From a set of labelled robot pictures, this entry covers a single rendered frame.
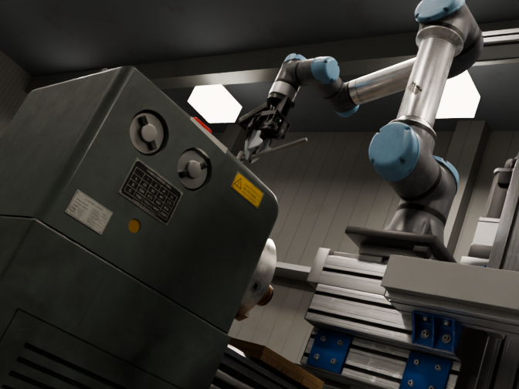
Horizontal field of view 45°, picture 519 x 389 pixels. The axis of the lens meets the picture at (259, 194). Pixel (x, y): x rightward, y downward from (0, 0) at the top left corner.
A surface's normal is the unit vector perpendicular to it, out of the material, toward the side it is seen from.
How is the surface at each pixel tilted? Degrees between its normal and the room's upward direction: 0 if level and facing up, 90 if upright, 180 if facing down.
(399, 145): 98
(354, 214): 90
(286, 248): 90
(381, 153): 98
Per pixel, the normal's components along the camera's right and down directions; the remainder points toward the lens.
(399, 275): -0.54, -0.52
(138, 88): 0.70, 0.00
